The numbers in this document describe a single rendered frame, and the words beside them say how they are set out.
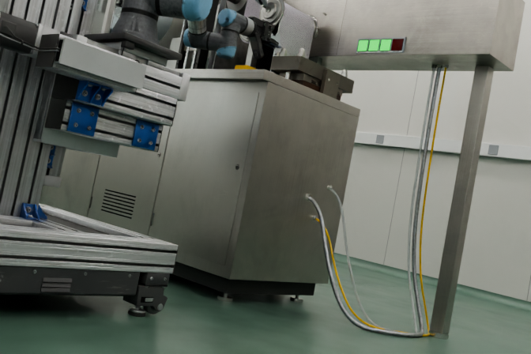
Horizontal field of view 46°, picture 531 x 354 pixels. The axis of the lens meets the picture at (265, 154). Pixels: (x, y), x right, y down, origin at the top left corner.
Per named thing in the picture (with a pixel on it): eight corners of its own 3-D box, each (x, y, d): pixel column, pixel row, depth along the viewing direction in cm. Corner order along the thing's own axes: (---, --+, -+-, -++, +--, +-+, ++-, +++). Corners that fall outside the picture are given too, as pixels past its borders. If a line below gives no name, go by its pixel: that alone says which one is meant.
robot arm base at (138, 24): (128, 35, 186) (134, 3, 187) (99, 37, 197) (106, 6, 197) (167, 50, 198) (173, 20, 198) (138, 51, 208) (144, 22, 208)
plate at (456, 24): (73, 58, 454) (81, 18, 456) (104, 69, 474) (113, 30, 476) (487, 52, 243) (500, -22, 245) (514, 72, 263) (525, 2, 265)
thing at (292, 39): (272, 61, 277) (280, 20, 279) (304, 75, 295) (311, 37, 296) (273, 61, 277) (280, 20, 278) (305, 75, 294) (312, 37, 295)
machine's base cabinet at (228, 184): (-44, 204, 404) (-15, 74, 410) (47, 215, 451) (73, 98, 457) (222, 306, 233) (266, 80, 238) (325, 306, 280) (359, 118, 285)
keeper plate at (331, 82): (319, 93, 272) (324, 69, 272) (333, 99, 279) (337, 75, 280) (323, 93, 270) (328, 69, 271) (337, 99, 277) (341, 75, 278)
